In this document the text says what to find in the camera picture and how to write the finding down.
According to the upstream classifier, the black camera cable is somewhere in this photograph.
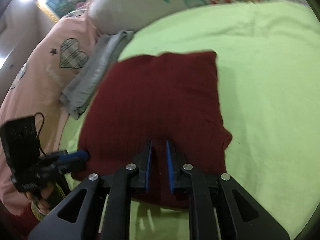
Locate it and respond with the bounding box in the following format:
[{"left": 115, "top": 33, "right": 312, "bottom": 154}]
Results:
[{"left": 34, "top": 112, "right": 48, "bottom": 157}]

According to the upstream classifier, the red sleeve left forearm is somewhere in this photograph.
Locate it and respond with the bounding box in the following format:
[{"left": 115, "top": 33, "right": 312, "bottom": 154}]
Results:
[{"left": 1, "top": 202, "right": 46, "bottom": 239}]

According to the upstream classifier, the pink heart pattern pillow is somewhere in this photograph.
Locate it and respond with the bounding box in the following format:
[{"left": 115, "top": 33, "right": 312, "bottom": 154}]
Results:
[{"left": 1, "top": 8, "right": 98, "bottom": 215}]

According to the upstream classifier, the folded grey cloth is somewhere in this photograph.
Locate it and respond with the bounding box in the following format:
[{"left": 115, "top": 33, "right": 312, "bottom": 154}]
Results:
[{"left": 60, "top": 30, "right": 135, "bottom": 120}]

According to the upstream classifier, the left hand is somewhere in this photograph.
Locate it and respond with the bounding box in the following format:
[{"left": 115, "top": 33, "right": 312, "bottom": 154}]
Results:
[{"left": 24, "top": 182, "right": 54, "bottom": 214}]

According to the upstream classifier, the dark red knit sweater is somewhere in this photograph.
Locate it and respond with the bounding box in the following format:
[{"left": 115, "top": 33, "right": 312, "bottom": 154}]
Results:
[{"left": 72, "top": 51, "right": 232, "bottom": 209}]

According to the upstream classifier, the black left camera box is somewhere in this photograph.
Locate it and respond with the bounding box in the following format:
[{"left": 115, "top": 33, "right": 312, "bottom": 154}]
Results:
[{"left": 1, "top": 115, "right": 40, "bottom": 180}]

